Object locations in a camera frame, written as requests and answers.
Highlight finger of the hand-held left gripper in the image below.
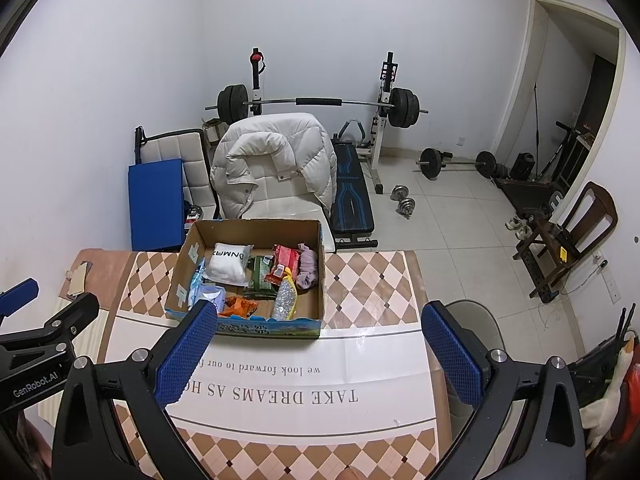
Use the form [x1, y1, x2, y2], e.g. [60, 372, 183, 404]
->
[42, 292, 100, 341]
[0, 279, 40, 317]

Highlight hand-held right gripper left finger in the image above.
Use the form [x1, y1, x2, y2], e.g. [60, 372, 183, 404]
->
[52, 300, 218, 480]

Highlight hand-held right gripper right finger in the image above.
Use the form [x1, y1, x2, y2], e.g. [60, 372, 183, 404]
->
[421, 301, 586, 480]

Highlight blue tissue pack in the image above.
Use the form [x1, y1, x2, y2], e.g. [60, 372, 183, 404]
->
[189, 282, 227, 313]

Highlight orange snack packet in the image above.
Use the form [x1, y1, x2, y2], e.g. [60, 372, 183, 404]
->
[217, 296, 261, 318]

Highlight cardboard box with blue print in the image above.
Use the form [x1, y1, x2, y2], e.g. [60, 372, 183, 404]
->
[165, 218, 326, 341]

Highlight white pouch with black label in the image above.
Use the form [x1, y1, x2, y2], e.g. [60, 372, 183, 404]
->
[205, 242, 254, 286]

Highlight green packet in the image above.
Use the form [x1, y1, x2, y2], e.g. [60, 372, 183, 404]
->
[245, 255, 278, 295]

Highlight mesh bag of glitter beads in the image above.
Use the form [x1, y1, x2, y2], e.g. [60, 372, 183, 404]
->
[270, 275, 300, 320]

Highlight red snack packet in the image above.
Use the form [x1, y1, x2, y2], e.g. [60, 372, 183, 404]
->
[264, 244, 303, 286]

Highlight grey purple socks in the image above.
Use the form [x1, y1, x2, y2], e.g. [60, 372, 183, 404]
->
[295, 243, 319, 291]

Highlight person's left forearm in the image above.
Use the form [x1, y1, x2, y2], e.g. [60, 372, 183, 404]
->
[15, 417, 53, 480]

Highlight brown cardboard piece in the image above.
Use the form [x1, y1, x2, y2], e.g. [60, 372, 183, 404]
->
[67, 266, 91, 296]

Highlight blue folded mat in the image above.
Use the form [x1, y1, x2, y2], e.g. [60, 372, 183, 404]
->
[127, 158, 186, 253]

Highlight checkered tablecloth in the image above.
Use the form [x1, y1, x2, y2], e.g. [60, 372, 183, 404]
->
[67, 247, 453, 480]

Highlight pair of white shoes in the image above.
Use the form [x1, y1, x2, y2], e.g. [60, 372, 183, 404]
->
[505, 215, 533, 238]

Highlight white goose plush toy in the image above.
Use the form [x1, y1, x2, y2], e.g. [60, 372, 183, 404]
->
[580, 335, 640, 453]

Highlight black blue weight bench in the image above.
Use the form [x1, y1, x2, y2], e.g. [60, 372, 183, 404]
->
[330, 120, 379, 251]

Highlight white padded chair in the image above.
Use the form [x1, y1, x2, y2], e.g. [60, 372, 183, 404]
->
[134, 127, 221, 221]

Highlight small barbell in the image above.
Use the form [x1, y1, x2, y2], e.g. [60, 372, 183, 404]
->
[416, 147, 498, 181]

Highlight black speaker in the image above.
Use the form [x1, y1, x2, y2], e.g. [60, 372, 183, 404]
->
[510, 152, 538, 181]

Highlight dark wooden chair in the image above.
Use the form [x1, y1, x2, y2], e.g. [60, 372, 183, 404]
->
[512, 181, 619, 303]

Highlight white puffer jacket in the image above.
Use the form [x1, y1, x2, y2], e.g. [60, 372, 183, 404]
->
[210, 112, 338, 221]

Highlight black thin pole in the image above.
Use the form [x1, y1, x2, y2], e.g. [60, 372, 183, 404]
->
[531, 82, 545, 181]

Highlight white barbell rack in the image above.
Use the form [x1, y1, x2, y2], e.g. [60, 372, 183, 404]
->
[247, 47, 401, 196]

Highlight barbell with black plates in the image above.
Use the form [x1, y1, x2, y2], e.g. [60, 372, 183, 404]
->
[205, 85, 430, 128]

